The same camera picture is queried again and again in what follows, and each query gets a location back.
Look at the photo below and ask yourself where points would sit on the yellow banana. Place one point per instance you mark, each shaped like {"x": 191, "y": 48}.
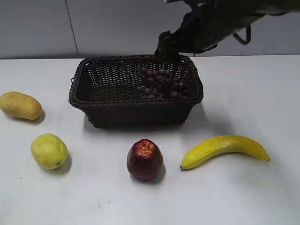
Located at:
{"x": 223, "y": 144}

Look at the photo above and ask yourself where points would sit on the orange-yellow mango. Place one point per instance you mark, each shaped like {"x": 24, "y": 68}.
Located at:
{"x": 19, "y": 105}

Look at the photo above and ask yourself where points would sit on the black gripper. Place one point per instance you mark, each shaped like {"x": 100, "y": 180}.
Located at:
{"x": 183, "y": 40}

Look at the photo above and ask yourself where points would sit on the yellow lemon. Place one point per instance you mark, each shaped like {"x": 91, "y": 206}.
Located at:
{"x": 49, "y": 151}

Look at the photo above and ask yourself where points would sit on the black wicker basket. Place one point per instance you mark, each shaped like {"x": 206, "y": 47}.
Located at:
{"x": 105, "y": 89}

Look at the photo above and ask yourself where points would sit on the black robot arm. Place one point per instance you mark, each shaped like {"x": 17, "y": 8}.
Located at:
{"x": 211, "y": 21}

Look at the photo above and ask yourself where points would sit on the purple grape bunch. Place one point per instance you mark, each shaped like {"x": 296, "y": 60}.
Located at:
{"x": 161, "y": 84}

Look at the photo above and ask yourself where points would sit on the dark red apple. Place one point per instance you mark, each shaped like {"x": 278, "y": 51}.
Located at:
{"x": 144, "y": 160}

